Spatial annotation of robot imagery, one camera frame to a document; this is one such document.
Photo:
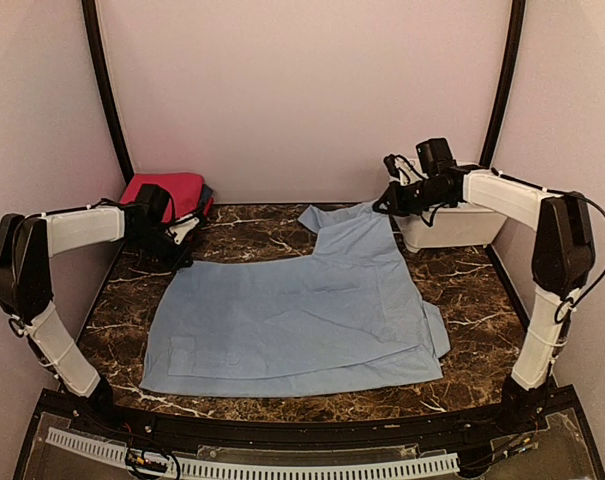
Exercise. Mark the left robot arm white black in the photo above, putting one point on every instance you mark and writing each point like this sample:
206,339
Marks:
29,243

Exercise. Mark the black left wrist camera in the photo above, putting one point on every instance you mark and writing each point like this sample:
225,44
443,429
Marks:
157,203

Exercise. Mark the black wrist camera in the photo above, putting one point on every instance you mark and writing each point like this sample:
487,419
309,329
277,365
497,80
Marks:
157,203
435,156

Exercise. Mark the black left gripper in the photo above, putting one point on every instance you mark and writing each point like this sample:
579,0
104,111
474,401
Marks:
176,261

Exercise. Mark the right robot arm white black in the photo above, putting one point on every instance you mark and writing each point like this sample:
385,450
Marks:
563,252

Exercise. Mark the left black frame post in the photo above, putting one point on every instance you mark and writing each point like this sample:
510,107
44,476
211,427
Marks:
101,74

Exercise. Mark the folded red garment underneath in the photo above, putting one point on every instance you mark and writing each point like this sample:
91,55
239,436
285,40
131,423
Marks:
204,207

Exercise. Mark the folded dark blue garment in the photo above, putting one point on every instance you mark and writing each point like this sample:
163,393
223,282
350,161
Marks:
206,195

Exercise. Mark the right black frame post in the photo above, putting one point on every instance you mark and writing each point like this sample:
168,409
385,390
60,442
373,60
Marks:
503,89

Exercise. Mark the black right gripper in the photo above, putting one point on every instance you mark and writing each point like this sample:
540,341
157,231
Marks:
396,207

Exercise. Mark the black frame post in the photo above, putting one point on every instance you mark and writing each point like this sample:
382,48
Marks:
101,74
503,89

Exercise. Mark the white plastic bin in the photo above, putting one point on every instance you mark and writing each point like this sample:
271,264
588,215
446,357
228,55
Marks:
450,222

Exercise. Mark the light blue button shirt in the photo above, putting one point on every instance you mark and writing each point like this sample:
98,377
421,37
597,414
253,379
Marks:
347,317

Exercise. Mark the white slotted cable duct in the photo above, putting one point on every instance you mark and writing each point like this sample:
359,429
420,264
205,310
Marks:
211,462

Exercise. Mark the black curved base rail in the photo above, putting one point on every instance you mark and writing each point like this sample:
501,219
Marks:
459,430

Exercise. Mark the folded pink red garment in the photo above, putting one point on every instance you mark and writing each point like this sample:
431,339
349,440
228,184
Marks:
184,188

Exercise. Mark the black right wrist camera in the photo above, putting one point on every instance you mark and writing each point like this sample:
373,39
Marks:
435,156

